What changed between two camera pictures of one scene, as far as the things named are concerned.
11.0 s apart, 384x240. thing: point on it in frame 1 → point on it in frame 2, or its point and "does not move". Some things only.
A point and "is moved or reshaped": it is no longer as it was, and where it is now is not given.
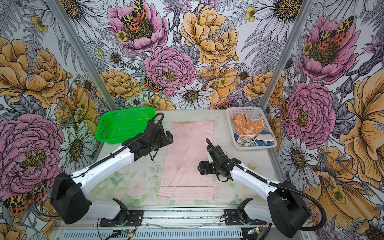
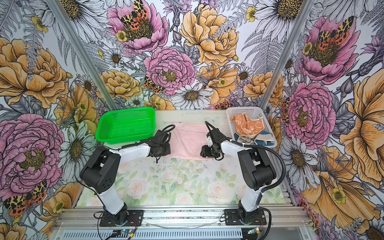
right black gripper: [204, 168] → [205, 152]
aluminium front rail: [171, 218] does not move
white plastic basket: [254, 113] does not move
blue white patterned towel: [264, 138] does not move
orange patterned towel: [246, 126] does not move
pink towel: [182, 179] is moved or reshaped
